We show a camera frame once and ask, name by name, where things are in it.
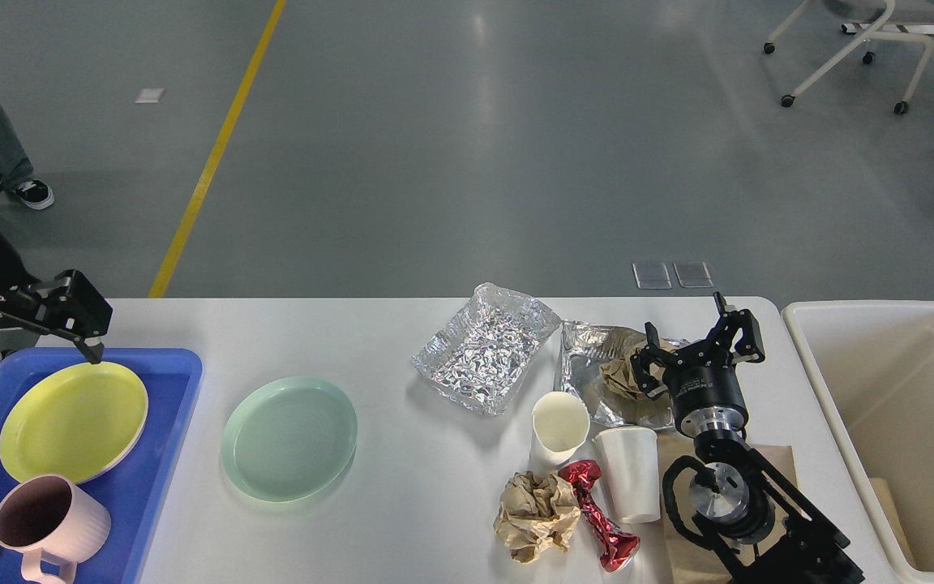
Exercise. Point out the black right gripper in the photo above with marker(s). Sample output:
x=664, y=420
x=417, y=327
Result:
x=707, y=397

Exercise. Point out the pink ribbed mug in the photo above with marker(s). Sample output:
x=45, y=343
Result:
x=54, y=525

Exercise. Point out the mint green plate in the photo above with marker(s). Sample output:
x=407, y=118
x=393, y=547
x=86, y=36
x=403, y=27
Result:
x=289, y=439

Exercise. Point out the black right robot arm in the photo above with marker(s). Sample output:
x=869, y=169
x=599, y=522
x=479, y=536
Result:
x=727, y=497

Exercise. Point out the crumpled brown paper on foil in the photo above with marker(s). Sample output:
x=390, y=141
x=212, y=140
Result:
x=618, y=377

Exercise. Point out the yellow plate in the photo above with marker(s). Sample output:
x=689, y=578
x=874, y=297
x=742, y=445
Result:
x=78, y=422

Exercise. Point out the flat foil sheet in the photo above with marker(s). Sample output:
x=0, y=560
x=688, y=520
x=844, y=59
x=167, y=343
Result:
x=584, y=347

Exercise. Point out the white paper cup inverted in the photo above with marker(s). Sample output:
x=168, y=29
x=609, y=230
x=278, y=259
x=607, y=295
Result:
x=629, y=462

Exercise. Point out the white paper cup upright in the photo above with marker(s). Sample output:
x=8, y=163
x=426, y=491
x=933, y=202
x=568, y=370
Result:
x=560, y=425

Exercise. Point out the brown paper bag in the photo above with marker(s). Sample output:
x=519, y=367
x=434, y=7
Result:
x=689, y=563

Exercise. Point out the red foil wrapper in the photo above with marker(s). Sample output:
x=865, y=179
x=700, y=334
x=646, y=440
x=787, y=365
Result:
x=618, y=546

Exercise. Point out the beige plastic bin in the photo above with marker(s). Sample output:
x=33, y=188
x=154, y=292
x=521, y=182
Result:
x=871, y=364

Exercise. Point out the crumpled foil tray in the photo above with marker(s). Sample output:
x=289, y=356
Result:
x=480, y=356

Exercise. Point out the crumpled brown paper ball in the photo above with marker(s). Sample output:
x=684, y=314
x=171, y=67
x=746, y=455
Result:
x=536, y=512

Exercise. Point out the white rolling chair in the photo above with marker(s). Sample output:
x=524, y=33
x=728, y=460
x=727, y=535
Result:
x=867, y=21

